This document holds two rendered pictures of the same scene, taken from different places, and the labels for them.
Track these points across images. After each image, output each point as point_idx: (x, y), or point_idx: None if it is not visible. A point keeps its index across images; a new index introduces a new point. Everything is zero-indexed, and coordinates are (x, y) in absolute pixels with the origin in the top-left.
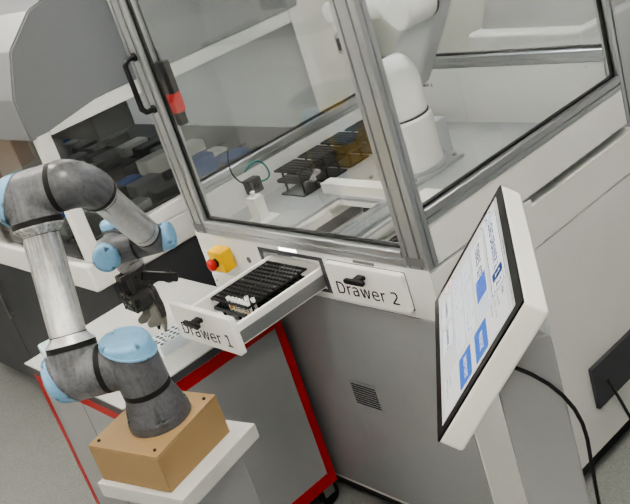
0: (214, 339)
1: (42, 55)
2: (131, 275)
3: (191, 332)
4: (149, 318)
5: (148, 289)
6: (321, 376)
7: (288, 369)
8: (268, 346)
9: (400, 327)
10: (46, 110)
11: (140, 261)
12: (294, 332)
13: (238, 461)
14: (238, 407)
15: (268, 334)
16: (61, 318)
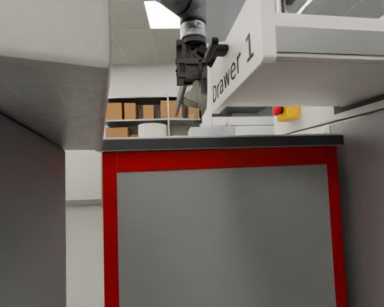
0: (233, 74)
1: (220, 4)
2: (187, 39)
3: (217, 94)
4: (195, 104)
5: (198, 59)
6: (378, 252)
7: (329, 223)
8: (311, 179)
9: None
10: (211, 31)
11: (201, 30)
12: (350, 183)
13: None
14: (248, 231)
15: (316, 165)
16: None
